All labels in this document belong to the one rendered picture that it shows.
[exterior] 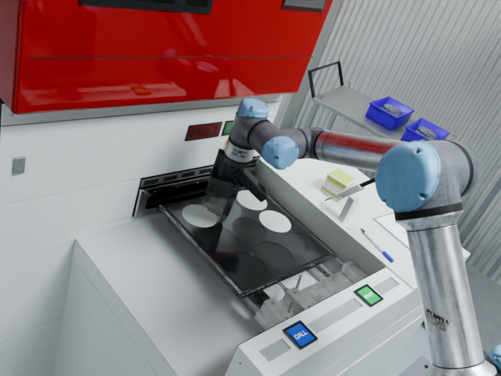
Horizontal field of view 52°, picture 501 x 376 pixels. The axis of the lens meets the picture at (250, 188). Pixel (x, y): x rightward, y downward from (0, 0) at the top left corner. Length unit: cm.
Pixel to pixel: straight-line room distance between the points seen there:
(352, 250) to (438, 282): 59
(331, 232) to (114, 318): 65
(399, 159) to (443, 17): 272
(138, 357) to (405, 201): 71
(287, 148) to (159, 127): 34
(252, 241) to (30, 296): 59
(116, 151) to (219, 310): 46
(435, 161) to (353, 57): 303
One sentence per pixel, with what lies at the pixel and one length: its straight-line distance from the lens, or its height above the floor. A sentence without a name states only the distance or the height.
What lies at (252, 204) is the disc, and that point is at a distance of 155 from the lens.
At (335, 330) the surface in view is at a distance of 119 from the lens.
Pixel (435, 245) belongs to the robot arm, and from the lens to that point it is 93.
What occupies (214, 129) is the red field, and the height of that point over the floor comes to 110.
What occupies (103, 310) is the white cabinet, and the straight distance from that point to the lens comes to 136.
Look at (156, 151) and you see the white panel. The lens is 135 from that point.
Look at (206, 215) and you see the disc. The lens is 144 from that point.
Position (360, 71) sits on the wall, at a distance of 387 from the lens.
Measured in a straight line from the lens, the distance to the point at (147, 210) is 146.
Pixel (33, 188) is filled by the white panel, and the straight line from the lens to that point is 124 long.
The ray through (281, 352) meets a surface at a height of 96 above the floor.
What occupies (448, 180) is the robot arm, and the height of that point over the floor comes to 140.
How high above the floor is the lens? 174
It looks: 31 degrees down
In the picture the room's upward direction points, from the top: 21 degrees clockwise
